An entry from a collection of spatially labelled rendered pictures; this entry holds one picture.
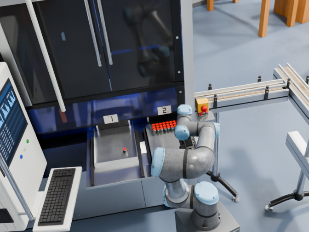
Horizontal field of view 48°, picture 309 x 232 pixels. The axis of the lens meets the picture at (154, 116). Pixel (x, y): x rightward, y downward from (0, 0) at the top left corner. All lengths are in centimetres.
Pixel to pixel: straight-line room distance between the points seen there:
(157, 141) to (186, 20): 76
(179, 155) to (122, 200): 146
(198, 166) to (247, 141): 217
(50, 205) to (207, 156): 103
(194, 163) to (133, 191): 140
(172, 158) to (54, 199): 95
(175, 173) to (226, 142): 213
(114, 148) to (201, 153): 93
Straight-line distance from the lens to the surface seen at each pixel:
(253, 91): 252
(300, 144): 273
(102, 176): 206
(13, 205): 192
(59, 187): 215
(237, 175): 318
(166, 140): 219
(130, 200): 277
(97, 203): 277
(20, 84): 209
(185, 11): 191
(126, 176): 202
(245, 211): 295
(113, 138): 227
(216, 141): 268
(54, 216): 203
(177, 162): 135
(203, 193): 173
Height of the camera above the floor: 237
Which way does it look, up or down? 38 degrees down
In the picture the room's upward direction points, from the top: 7 degrees counter-clockwise
